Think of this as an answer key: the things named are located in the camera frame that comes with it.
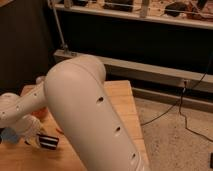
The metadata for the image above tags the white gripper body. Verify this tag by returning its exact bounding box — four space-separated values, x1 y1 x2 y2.
13 115 42 139

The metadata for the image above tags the black and white eraser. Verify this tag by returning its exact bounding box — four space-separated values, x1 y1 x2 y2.
37 134 59 150

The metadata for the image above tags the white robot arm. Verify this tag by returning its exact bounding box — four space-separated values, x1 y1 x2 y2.
0 55 150 171

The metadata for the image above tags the red bowl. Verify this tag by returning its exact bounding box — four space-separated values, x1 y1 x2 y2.
32 107 48 120

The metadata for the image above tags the blue cup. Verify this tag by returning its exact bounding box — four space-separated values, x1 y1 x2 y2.
0 128 20 144

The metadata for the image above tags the orange toy carrot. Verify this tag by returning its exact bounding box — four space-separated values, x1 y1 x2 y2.
56 128 64 135

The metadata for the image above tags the wooden table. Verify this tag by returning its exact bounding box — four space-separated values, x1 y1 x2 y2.
0 81 149 171

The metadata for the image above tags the grey metal pole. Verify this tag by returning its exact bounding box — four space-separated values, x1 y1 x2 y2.
50 0 77 57

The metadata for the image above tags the cluttered background shelf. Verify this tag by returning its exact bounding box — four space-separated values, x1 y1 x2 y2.
47 0 213 31

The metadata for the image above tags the black power cable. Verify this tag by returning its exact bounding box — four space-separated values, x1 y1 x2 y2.
139 49 213 143

